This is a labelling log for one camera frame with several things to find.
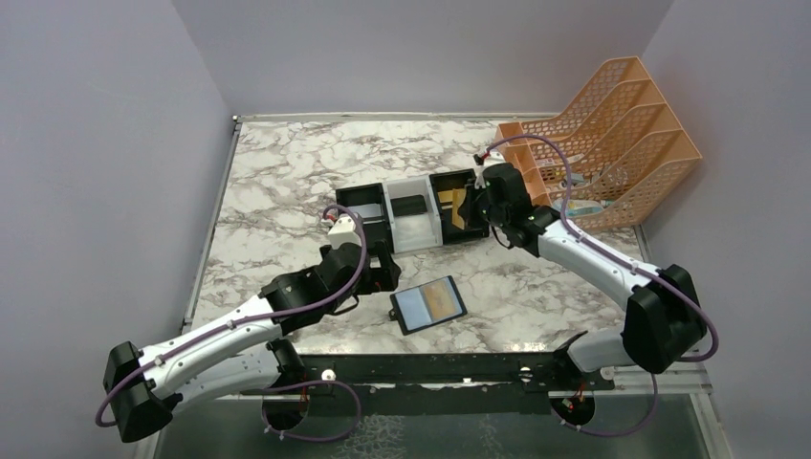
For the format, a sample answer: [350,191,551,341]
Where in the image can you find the black leather card holder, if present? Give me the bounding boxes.
[388,275,468,336]

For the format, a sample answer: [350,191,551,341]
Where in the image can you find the gold VIP card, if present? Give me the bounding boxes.
[437,189,454,208]
[450,188,467,230]
[421,279,461,321]

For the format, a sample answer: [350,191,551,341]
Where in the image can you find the black white three-compartment tray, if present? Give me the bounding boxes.
[336,169,489,253]

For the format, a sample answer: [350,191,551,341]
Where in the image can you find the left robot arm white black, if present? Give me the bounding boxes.
[95,241,402,443]

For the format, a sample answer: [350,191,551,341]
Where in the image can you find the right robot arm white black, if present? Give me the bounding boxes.
[458,164,709,376]

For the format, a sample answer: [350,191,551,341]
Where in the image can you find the silver card in tray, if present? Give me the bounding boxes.
[349,203,384,222]

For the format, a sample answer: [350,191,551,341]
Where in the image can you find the black card in tray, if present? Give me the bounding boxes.
[390,195,427,218]

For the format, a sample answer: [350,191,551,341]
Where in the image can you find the items inside file rack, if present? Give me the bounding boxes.
[538,154,627,216]

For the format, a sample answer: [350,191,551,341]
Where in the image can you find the orange plastic file rack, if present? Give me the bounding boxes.
[495,56,702,232]

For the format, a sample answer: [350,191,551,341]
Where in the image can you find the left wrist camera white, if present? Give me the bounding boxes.
[327,214,362,250]

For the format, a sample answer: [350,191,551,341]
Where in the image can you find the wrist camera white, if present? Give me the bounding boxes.
[327,214,362,250]
[472,151,503,169]

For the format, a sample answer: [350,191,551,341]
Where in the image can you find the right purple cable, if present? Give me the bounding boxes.
[474,134,721,438]

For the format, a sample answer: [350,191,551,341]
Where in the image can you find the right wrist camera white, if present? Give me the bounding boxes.
[472,151,503,169]

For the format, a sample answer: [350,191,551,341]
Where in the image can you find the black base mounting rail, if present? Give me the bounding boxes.
[258,352,615,417]

